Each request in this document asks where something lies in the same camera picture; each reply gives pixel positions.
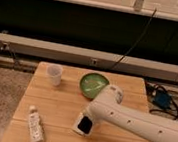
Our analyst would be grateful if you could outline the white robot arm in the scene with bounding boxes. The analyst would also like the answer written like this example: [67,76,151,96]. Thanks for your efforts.
[86,85,178,142]

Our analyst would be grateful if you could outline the green plate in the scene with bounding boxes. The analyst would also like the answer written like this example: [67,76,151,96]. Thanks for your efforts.
[79,72,110,99]

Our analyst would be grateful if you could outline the translucent plastic cup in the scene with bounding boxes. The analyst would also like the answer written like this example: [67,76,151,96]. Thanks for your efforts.
[46,64,63,86]

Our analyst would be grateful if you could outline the white plastic bottle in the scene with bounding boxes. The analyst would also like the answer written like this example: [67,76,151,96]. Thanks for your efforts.
[28,105,45,142]

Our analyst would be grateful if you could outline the blue power adapter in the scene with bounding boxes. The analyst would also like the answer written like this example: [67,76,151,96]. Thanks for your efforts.
[153,91,171,109]

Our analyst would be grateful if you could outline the black floor cables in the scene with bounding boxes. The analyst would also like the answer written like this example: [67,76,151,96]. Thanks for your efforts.
[140,82,178,122]

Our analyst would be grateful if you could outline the black hanging cable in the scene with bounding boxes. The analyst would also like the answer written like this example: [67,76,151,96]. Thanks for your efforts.
[107,1,158,78]

